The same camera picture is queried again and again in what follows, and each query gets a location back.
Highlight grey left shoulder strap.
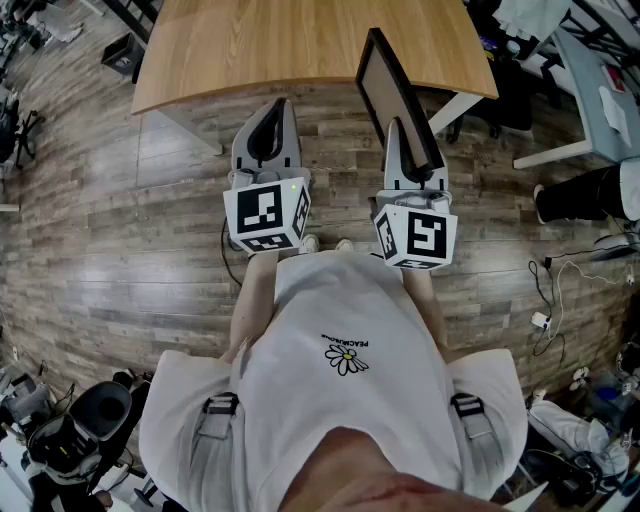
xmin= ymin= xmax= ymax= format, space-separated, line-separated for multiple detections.
xmin=196 ymin=391 xmax=241 ymax=442

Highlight grey shoulder strap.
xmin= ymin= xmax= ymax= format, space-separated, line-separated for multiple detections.
xmin=449 ymin=392 xmax=497 ymax=442
xmin=196 ymin=391 xmax=241 ymax=442

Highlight black box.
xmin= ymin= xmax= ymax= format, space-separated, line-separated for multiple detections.
xmin=100 ymin=31 xmax=147 ymax=77

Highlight grey right shoulder strap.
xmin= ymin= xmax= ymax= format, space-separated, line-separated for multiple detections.
xmin=449 ymin=392 xmax=497 ymax=442

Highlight white flower print t-shirt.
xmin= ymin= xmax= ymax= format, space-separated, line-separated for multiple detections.
xmin=138 ymin=249 xmax=529 ymax=512

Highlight person's right forearm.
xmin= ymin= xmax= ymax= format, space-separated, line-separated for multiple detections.
xmin=402 ymin=267 xmax=454 ymax=364

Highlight black floor cable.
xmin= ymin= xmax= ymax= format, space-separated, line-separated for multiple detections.
xmin=527 ymin=255 xmax=569 ymax=359

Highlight person's face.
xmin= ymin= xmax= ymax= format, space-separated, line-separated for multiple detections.
xmin=277 ymin=426 xmax=504 ymax=512

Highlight person's left forearm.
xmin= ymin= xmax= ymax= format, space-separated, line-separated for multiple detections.
xmin=221 ymin=249 xmax=281 ymax=364

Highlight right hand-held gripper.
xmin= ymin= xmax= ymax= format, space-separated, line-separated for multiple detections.
xmin=372 ymin=116 xmax=459 ymax=272

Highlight white cloth bundle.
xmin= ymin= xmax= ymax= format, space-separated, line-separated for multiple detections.
xmin=526 ymin=399 xmax=630 ymax=479

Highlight grey table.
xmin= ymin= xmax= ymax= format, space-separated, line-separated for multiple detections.
xmin=512 ymin=27 xmax=640 ymax=171

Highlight black framed deer picture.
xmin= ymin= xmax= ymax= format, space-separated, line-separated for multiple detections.
xmin=354 ymin=27 xmax=445 ymax=174

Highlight wooden table top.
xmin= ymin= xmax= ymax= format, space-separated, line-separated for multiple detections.
xmin=130 ymin=0 xmax=500 ymax=156

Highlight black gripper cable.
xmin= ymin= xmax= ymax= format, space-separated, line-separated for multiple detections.
xmin=220 ymin=214 xmax=245 ymax=287

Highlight white floor cable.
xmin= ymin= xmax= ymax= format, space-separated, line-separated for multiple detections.
xmin=547 ymin=259 xmax=637 ymax=342

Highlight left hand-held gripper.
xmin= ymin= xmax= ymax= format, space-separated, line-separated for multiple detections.
xmin=222 ymin=97 xmax=314 ymax=257

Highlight black office chair base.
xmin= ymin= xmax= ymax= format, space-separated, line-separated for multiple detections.
xmin=13 ymin=109 xmax=47 ymax=170

